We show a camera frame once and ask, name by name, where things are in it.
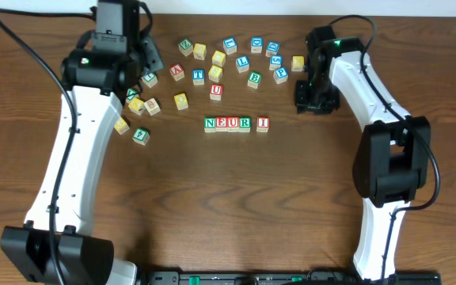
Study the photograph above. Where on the blue D block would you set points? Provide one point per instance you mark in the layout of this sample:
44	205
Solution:
256	45

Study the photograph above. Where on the red u block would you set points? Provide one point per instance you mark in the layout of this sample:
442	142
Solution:
232	124
216	92

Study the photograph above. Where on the green 4 block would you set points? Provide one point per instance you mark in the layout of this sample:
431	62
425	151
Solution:
141	136

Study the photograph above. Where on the green Z block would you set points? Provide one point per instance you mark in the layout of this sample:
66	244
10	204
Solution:
185	47

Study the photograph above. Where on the blue P block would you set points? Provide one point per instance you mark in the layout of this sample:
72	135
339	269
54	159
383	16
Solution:
280	75

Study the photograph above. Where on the blue L block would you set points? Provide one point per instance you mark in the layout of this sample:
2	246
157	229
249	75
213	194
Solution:
242	64

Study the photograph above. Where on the yellow O block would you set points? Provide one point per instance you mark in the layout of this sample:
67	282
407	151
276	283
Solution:
181	101

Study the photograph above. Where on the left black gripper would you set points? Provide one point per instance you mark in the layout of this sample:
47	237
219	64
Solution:
149	60

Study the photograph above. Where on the green V block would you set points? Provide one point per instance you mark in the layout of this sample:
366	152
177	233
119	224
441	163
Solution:
131	94

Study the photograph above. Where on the green B block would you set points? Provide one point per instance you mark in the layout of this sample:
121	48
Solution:
254	79

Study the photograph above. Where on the yellow block beside V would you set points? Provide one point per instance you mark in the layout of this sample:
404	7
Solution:
137	106

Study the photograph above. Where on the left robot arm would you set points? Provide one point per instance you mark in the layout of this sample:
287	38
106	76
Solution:
55	244

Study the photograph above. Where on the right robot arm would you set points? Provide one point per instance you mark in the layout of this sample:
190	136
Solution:
391	162

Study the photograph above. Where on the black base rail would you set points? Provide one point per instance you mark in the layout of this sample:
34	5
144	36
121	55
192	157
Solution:
311	278

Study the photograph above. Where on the blue block top row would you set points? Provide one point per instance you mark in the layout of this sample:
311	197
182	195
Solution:
230	45

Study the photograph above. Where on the red I block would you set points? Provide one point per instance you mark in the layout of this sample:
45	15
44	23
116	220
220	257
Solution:
262	124

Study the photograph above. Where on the blue 5 block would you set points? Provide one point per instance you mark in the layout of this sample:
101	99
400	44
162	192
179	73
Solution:
276	62

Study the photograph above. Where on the yellow block far left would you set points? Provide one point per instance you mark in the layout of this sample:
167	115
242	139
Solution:
121	126

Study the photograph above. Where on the blue T block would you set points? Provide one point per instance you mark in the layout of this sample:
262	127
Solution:
198	77

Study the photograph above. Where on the plain wooden picture block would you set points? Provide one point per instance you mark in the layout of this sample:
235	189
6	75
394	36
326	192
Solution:
152	106

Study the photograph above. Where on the green N block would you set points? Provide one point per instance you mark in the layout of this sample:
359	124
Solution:
209	124

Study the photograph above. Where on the yellow block top row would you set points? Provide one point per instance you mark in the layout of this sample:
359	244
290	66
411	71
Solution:
200	51

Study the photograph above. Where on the green R block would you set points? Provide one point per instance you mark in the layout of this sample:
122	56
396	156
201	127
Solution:
244	124

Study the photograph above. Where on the yellow S block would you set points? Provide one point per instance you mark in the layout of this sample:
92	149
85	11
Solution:
215	73

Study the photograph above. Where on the red E block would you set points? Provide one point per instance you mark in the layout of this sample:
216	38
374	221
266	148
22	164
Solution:
221	124

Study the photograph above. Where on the yellow K block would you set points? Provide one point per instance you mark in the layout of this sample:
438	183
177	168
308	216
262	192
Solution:
297	63

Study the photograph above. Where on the red A block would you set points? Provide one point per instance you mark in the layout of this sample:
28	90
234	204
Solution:
177	72

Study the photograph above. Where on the yellow C block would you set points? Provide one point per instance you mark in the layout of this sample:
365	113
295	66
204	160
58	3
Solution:
219	58

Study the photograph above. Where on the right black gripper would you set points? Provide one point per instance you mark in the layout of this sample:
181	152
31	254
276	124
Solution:
316	101

